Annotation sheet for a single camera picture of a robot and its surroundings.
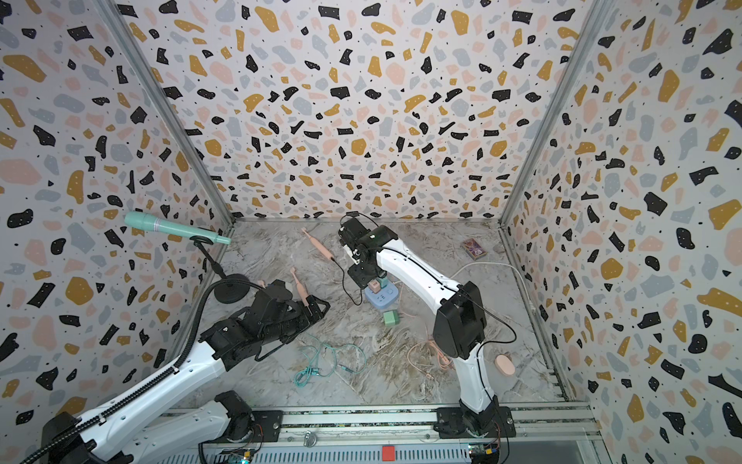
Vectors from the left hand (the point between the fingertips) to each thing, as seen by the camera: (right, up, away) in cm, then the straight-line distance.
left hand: (328, 312), depth 76 cm
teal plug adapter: (+14, +6, +19) cm, 24 cm away
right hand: (+11, +9, +10) cm, 18 cm away
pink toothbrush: (-11, +18, +36) cm, 42 cm away
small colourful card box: (+49, +17, +36) cm, 63 cm away
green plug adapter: (+17, -5, +16) cm, 24 cm away
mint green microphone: (-44, +24, -5) cm, 51 cm away
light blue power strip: (+15, 0, +20) cm, 24 cm away
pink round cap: (+50, -17, +7) cm, 53 cm away
